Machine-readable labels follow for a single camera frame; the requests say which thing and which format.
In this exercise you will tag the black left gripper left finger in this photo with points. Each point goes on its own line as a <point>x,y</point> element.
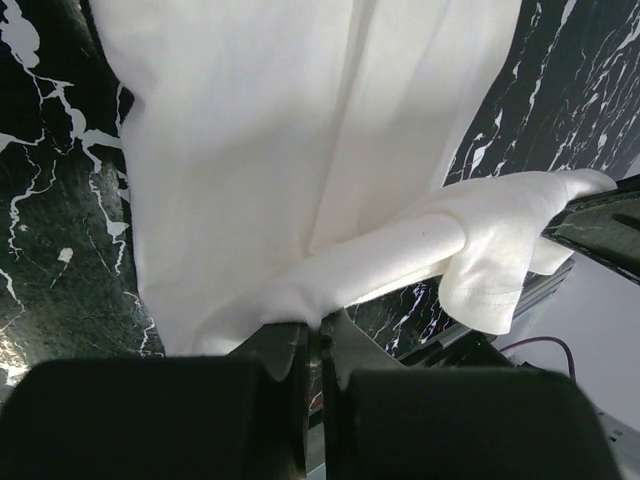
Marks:
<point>238,416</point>

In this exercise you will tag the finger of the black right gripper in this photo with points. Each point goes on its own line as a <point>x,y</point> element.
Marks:
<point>603,227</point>

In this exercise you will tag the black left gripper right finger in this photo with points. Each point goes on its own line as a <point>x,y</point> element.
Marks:
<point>384,420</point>

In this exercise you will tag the white printed t-shirt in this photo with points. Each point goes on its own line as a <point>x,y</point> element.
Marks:
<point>287,159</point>

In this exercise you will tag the black marble pattern mat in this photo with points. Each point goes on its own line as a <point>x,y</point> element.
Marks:
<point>567,97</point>

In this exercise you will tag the aluminium rail frame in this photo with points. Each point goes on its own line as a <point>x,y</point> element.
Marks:
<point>486,316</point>

